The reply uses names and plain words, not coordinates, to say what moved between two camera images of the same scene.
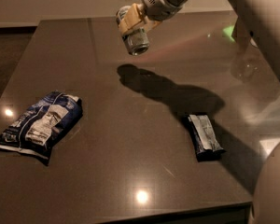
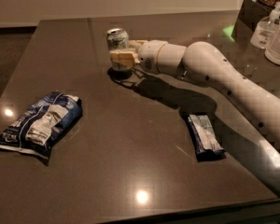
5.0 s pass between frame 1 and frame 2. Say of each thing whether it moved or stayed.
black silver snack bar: stayed
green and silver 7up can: moved
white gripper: moved
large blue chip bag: stayed
